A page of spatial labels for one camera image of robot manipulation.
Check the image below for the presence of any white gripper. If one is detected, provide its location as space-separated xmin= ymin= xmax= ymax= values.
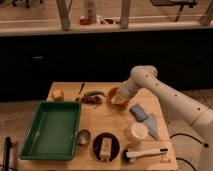
xmin=111 ymin=79 xmax=140 ymax=104

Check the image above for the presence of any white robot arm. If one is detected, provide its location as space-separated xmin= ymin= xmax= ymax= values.
xmin=111 ymin=65 xmax=213 ymax=171

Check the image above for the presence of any orange bowl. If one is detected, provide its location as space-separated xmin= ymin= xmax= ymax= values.
xmin=107 ymin=87 xmax=129 ymax=108

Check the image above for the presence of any blue sponge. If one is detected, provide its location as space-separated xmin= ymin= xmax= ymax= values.
xmin=130 ymin=104 xmax=148 ymax=122

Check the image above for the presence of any brown grape bunch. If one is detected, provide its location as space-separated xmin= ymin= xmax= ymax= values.
xmin=81 ymin=95 xmax=102 ymax=105

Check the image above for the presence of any green chili pepper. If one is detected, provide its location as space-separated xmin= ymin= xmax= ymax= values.
xmin=84 ymin=91 xmax=105 ymax=97

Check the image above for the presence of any wooden table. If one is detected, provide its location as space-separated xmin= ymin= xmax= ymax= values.
xmin=19 ymin=90 xmax=178 ymax=171

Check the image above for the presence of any light blue cloth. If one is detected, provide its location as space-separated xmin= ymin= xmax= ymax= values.
xmin=144 ymin=113 xmax=159 ymax=140

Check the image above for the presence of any white plastic cup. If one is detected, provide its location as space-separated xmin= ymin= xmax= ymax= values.
xmin=125 ymin=122 xmax=148 ymax=143

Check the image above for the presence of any dark round plate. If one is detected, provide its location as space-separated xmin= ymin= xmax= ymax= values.
xmin=92 ymin=132 xmax=120 ymax=162

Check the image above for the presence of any beige block on plate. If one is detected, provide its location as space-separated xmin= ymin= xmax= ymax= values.
xmin=100 ymin=137 xmax=112 ymax=161

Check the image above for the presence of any small metal cup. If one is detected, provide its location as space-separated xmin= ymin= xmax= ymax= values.
xmin=77 ymin=129 xmax=91 ymax=146

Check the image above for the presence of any yellow round fruit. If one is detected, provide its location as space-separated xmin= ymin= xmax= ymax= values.
xmin=51 ymin=89 xmax=64 ymax=101

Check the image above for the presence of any green plastic tray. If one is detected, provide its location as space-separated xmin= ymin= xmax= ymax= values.
xmin=20 ymin=101 xmax=81 ymax=161

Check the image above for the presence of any white bottle on shelf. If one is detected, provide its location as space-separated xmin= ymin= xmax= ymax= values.
xmin=84 ymin=0 xmax=96 ymax=23

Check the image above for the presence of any black pole left edge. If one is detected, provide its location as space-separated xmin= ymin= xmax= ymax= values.
xmin=2 ymin=137 xmax=12 ymax=171

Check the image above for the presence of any black handled knife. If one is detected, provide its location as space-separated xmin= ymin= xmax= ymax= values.
xmin=75 ymin=83 xmax=85 ymax=101

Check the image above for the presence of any white handled black brush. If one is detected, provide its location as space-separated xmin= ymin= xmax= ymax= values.
xmin=122 ymin=148 xmax=168 ymax=163

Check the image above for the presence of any black cable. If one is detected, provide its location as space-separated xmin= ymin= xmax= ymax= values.
xmin=169 ymin=132 xmax=209 ymax=171

